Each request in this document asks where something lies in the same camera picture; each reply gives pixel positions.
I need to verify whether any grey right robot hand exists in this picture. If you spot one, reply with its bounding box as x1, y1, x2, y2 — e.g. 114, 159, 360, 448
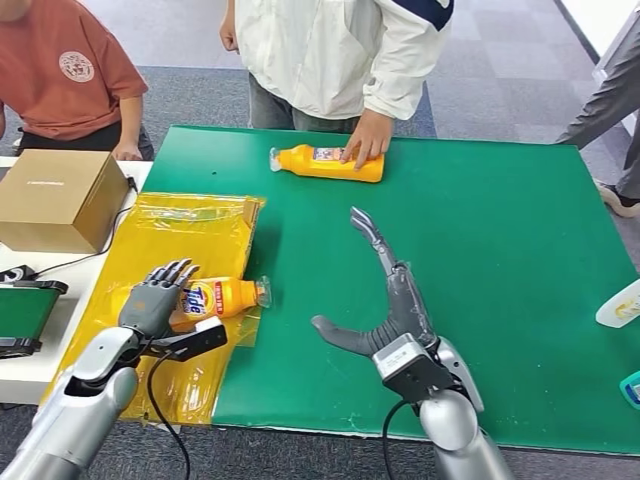
310, 205, 438, 359

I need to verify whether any person's right hand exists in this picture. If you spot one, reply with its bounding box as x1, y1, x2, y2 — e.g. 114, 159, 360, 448
219, 9, 240, 54

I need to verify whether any person's left hand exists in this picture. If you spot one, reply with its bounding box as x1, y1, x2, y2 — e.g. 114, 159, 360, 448
110, 138, 144, 162
340, 107, 395, 172

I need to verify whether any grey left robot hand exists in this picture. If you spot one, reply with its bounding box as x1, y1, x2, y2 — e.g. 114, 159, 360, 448
118, 258, 201, 339

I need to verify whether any orange detergent bottle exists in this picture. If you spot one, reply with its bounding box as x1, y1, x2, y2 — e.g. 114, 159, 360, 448
269, 144, 386, 185
167, 276, 272, 333

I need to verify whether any white plastic bottle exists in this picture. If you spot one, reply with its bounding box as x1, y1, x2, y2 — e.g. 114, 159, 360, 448
595, 278, 640, 330

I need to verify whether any yellow plastic bag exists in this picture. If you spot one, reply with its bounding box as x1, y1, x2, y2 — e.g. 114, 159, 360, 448
42, 192, 266, 425

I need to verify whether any white side table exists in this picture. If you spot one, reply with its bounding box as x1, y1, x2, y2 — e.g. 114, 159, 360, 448
0, 156, 153, 407

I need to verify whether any brown cardboard box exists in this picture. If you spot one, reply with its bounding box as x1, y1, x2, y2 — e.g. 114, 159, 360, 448
0, 148, 132, 255

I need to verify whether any person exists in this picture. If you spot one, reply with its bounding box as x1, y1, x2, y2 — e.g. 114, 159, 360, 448
555, 13, 640, 220
0, 0, 155, 162
219, 0, 455, 172

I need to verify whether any green table mat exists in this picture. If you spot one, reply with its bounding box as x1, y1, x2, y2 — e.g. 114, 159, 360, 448
142, 125, 640, 457

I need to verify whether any black-framed green screen device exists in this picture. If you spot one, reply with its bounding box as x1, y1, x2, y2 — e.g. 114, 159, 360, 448
0, 279, 69, 359

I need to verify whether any small black device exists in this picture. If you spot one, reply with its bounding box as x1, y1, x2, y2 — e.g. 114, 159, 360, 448
0, 264, 37, 284

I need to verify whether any teal plastic container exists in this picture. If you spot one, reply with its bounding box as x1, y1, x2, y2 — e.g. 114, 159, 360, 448
619, 370, 640, 411

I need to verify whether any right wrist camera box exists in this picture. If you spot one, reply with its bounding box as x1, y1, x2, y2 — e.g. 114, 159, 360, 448
372, 333, 454, 405

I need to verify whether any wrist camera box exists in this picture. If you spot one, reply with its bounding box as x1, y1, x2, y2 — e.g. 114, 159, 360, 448
372, 333, 454, 405
149, 315, 229, 364

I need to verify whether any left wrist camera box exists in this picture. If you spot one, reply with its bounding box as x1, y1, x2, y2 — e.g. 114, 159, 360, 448
149, 315, 229, 364

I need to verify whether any thin black cable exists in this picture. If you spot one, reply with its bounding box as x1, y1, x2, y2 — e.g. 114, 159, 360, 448
29, 176, 138, 280

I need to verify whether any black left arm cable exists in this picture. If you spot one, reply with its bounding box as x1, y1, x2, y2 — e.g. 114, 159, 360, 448
146, 351, 192, 480

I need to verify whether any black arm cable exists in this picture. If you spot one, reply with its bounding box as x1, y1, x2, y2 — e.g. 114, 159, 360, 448
146, 351, 192, 480
382, 399, 416, 480

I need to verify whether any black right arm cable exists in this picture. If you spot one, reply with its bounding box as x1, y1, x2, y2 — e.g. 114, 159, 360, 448
382, 399, 416, 480

